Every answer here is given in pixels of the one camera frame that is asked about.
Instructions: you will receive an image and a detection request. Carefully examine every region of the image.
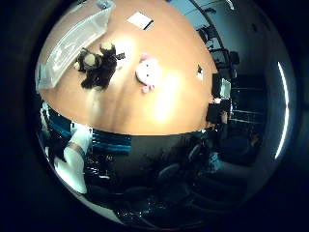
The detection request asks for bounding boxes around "pink axolotl plush toy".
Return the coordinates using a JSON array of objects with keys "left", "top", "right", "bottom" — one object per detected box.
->
[{"left": 134, "top": 53, "right": 161, "bottom": 95}]

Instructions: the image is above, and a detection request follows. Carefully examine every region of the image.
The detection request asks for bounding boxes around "small black white table object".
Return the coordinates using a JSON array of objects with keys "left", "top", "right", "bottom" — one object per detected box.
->
[{"left": 196, "top": 65, "right": 205, "bottom": 81}]

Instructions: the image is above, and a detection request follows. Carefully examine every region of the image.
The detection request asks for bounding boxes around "black office chair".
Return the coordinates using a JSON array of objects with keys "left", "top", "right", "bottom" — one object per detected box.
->
[
  {"left": 187, "top": 143, "right": 203, "bottom": 162},
  {"left": 156, "top": 162, "right": 182, "bottom": 186}
]

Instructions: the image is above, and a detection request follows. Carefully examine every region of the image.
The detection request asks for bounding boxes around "clear plastic container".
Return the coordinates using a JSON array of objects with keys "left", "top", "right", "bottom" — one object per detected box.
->
[{"left": 35, "top": 0, "right": 116, "bottom": 92}]

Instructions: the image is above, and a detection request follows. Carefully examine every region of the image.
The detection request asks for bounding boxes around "ceiling light strip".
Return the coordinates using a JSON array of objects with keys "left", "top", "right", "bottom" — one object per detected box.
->
[{"left": 274, "top": 61, "right": 291, "bottom": 160}]

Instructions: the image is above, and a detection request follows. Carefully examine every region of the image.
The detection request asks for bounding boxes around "seated person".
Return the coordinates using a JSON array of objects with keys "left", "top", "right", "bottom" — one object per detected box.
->
[{"left": 206, "top": 98, "right": 233, "bottom": 125}]

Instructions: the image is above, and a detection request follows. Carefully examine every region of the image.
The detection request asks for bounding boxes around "computer monitor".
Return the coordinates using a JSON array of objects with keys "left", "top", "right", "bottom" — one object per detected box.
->
[{"left": 219, "top": 77, "right": 232, "bottom": 100}]

